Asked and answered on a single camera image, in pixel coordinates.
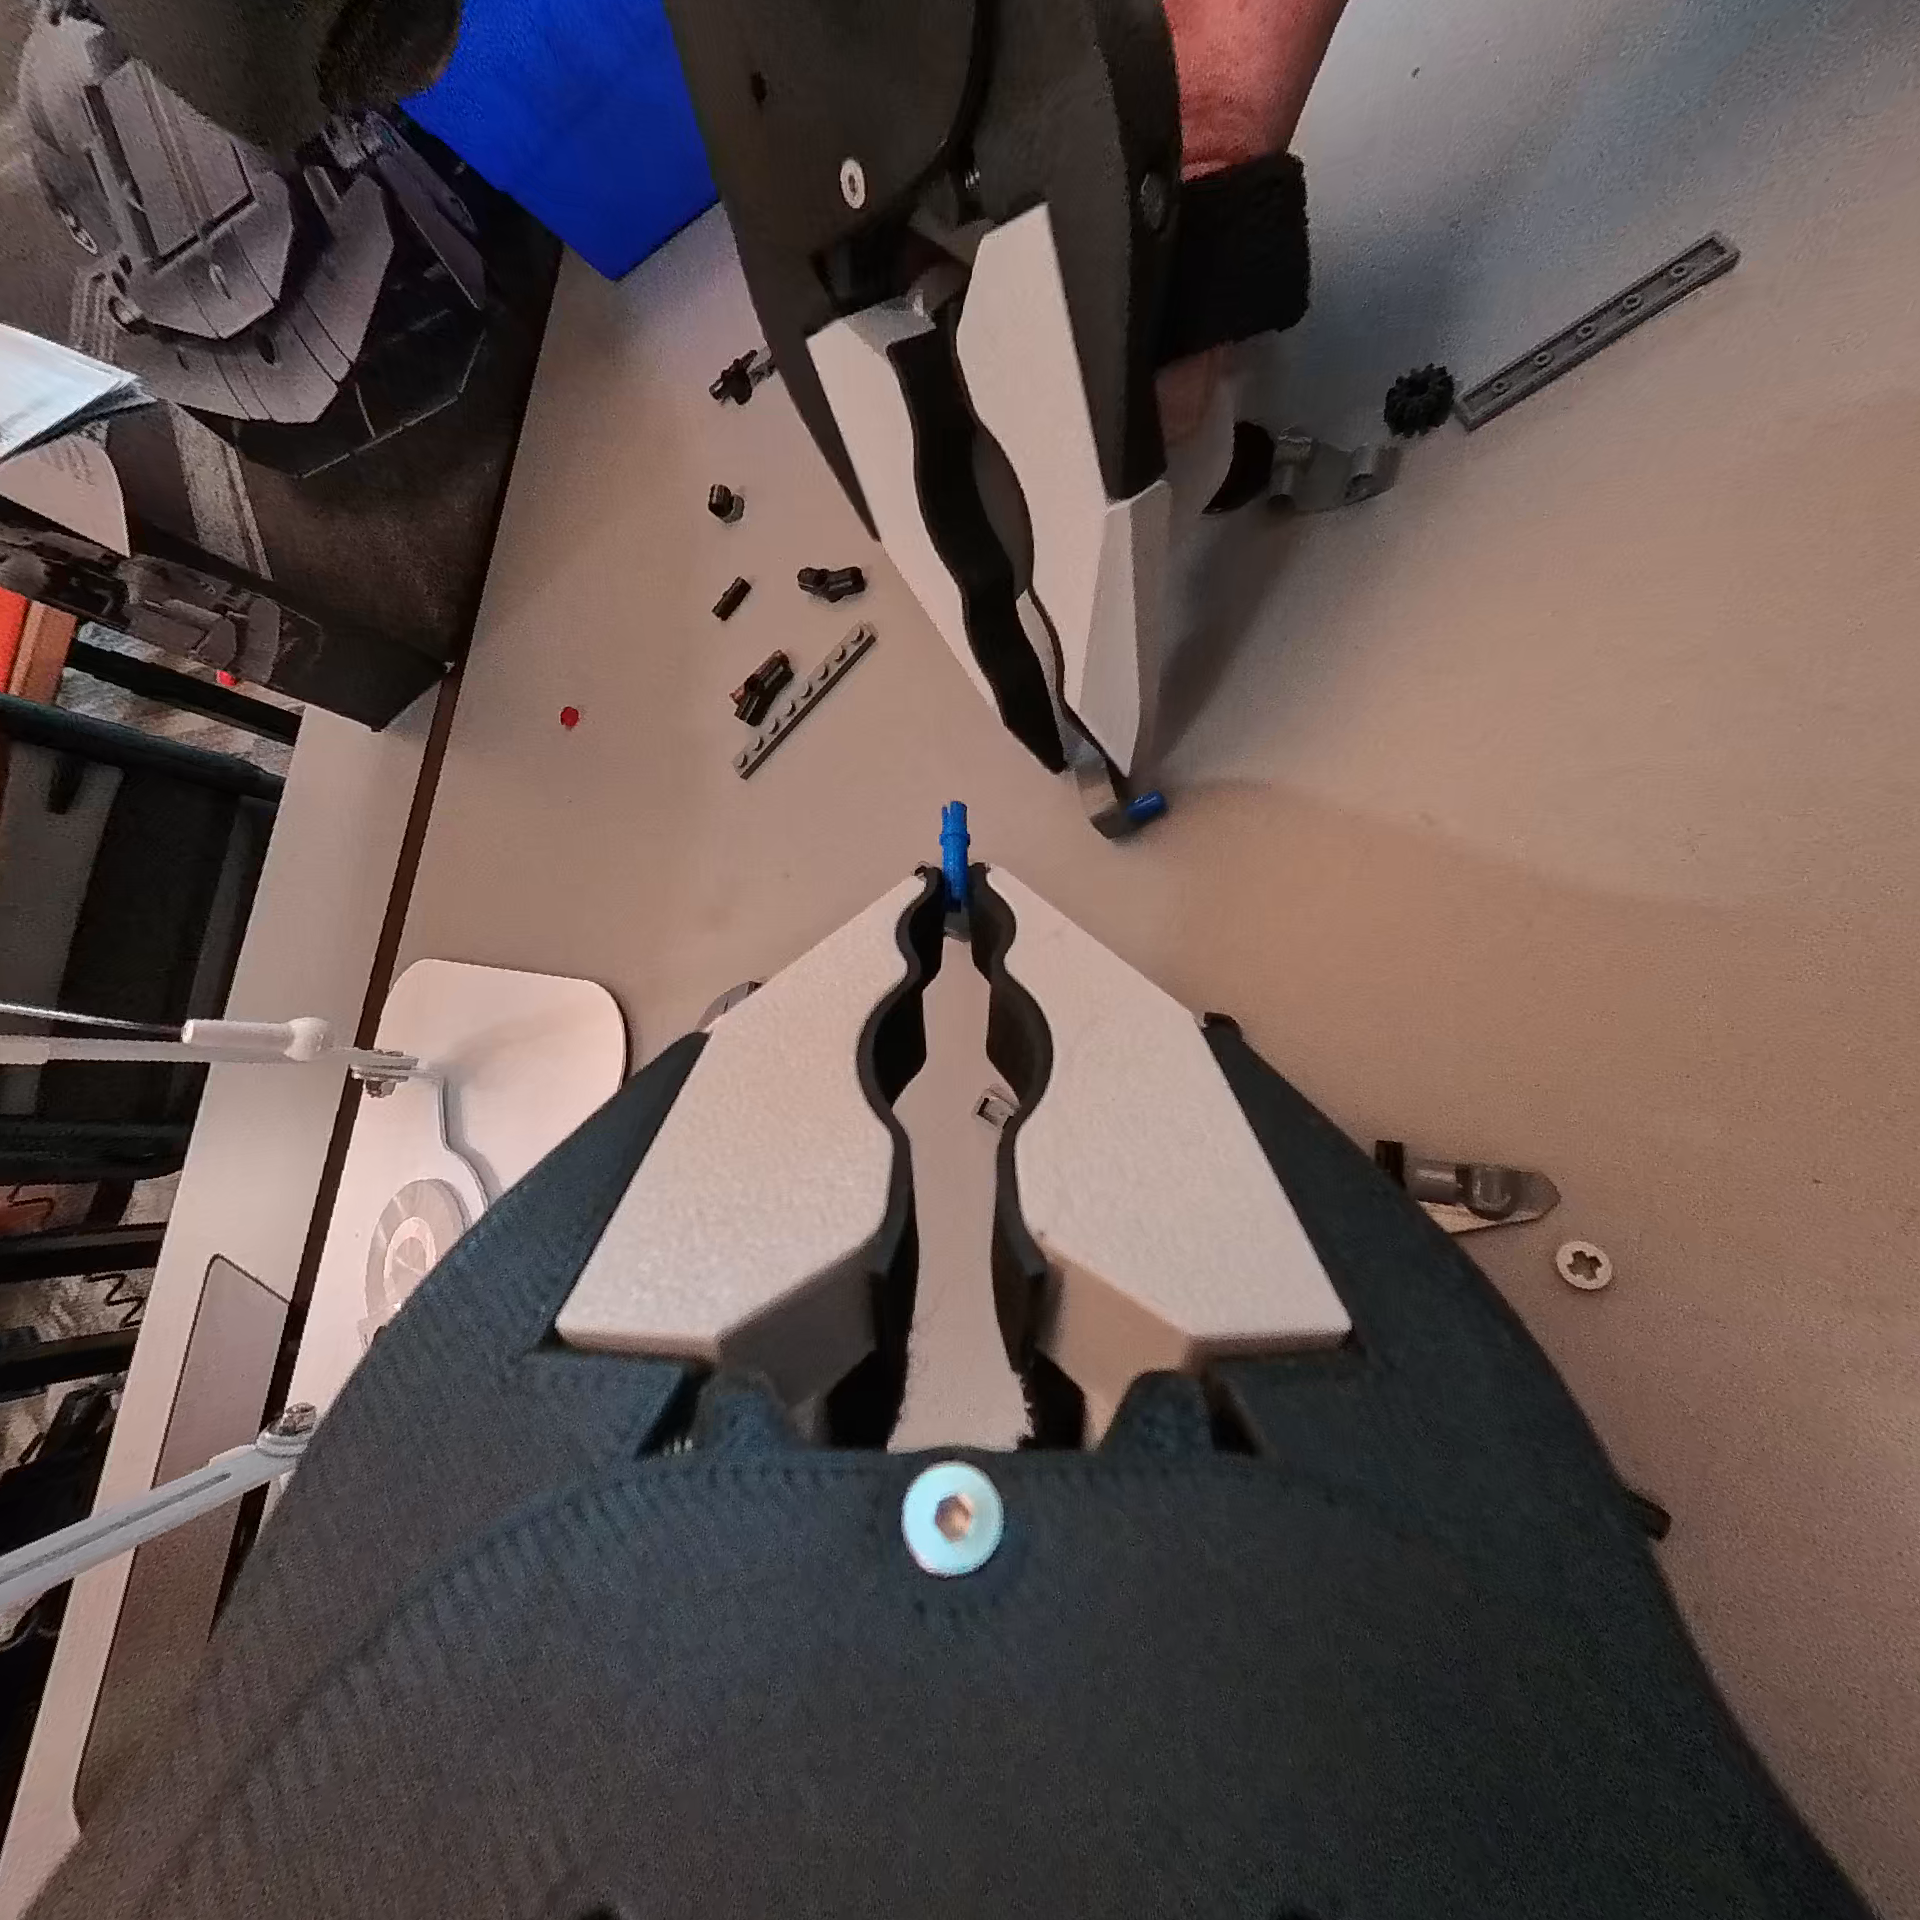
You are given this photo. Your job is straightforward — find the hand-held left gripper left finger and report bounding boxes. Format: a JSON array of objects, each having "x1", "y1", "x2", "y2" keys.
[{"x1": 551, "y1": 870, "x2": 946, "y2": 1419}]

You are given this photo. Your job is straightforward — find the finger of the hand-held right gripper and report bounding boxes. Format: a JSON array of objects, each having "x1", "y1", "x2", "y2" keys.
[
  {"x1": 802, "y1": 296, "x2": 1080, "y2": 774},
  {"x1": 959, "y1": 203, "x2": 1176, "y2": 789}
]

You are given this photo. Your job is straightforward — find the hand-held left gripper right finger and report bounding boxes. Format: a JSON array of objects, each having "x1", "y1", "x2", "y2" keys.
[{"x1": 969, "y1": 864, "x2": 1361, "y2": 1419}]

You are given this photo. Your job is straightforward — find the long dark grey lego plate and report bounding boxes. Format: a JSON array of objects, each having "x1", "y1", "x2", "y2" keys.
[{"x1": 1452, "y1": 231, "x2": 1743, "y2": 434}]

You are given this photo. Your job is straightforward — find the lego set box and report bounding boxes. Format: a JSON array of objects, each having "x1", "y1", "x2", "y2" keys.
[{"x1": 0, "y1": 0, "x2": 566, "y2": 732}]

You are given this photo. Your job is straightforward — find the person's right hand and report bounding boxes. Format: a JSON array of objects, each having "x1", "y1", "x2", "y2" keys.
[{"x1": 1154, "y1": 0, "x2": 1346, "y2": 453}]

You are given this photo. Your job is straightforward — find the white magnifier stand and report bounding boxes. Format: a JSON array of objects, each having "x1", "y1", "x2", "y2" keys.
[{"x1": 0, "y1": 960, "x2": 628, "y2": 1643}]

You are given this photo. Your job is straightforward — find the blue plastic bin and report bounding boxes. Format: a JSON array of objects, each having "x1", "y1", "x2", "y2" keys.
[{"x1": 402, "y1": 0, "x2": 722, "y2": 280}]

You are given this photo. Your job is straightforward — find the black metal rack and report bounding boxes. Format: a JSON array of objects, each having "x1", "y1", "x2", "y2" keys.
[{"x1": 0, "y1": 690, "x2": 296, "y2": 1442}]

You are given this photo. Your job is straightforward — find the white paper booklet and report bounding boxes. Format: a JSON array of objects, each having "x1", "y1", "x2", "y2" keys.
[{"x1": 0, "y1": 323, "x2": 154, "y2": 460}]

